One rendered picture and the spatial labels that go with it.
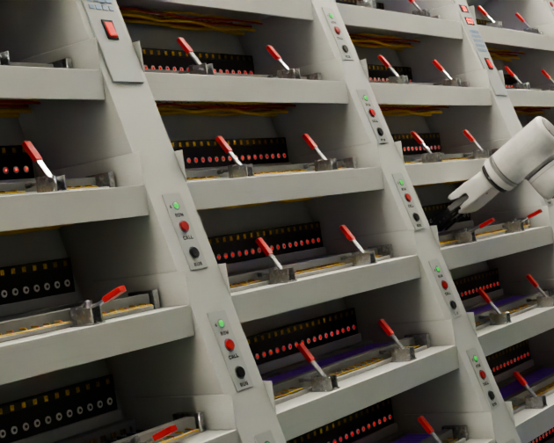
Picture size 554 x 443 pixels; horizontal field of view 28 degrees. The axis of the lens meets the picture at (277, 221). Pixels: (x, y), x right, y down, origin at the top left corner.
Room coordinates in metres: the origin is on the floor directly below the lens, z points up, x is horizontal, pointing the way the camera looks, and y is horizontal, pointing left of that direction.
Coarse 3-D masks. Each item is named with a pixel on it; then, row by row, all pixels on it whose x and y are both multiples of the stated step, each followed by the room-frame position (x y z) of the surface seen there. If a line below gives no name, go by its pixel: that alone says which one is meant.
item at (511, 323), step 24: (456, 288) 2.61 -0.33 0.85; (480, 288) 2.71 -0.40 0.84; (528, 288) 2.81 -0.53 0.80; (552, 288) 2.75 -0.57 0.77; (480, 312) 2.46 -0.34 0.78; (504, 312) 2.52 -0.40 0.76; (528, 312) 2.55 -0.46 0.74; (552, 312) 2.58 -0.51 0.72; (480, 336) 2.25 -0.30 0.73; (504, 336) 2.35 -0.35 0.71; (528, 336) 2.45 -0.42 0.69
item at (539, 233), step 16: (528, 208) 2.76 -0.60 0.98; (544, 208) 2.74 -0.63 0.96; (464, 224) 2.77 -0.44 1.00; (528, 224) 2.75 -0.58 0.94; (544, 224) 2.75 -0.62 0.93; (480, 240) 2.42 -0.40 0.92; (496, 240) 2.47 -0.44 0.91; (512, 240) 2.54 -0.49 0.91; (528, 240) 2.62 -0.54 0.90; (544, 240) 2.70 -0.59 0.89; (448, 256) 2.27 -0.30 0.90; (464, 256) 2.33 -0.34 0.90; (480, 256) 2.40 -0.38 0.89; (496, 256) 2.46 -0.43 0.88
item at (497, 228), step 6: (486, 228) 2.56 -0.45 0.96; (492, 228) 2.59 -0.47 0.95; (498, 228) 2.61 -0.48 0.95; (504, 228) 2.64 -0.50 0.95; (450, 234) 2.41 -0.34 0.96; (480, 234) 2.50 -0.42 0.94; (486, 234) 2.52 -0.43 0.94; (444, 240) 2.38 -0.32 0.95; (450, 240) 2.39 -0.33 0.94; (456, 240) 2.39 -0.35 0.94
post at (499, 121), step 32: (384, 0) 2.84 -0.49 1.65; (416, 0) 2.79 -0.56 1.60; (448, 0) 2.74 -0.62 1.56; (416, 64) 2.83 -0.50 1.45; (448, 64) 2.78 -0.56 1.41; (480, 64) 2.74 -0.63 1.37; (448, 128) 2.82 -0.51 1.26; (480, 128) 2.78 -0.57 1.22; (512, 128) 2.76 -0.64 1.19; (512, 192) 2.77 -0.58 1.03; (512, 256) 2.81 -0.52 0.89; (544, 256) 2.77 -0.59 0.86
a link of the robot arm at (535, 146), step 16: (528, 128) 2.28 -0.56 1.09; (544, 128) 2.26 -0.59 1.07; (512, 144) 2.30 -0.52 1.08; (528, 144) 2.27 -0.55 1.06; (544, 144) 2.26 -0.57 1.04; (496, 160) 2.32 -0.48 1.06; (512, 160) 2.30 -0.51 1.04; (528, 160) 2.29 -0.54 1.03; (544, 160) 2.28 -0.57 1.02; (512, 176) 2.32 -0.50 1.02; (528, 176) 2.31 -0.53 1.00
